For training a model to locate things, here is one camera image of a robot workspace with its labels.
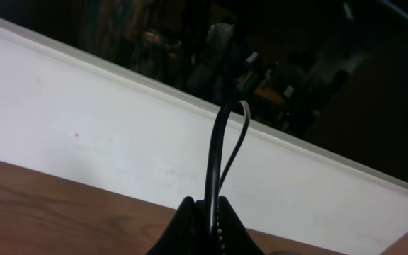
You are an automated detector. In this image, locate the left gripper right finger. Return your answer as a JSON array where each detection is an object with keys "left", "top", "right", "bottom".
[{"left": 212, "top": 196, "right": 264, "bottom": 255}]

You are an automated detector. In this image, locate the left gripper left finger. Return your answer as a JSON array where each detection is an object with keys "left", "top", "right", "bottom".
[{"left": 147, "top": 196, "right": 207, "bottom": 255}]

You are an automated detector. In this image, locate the black USB cable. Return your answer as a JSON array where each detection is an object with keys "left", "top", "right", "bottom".
[{"left": 203, "top": 99, "right": 251, "bottom": 237}]

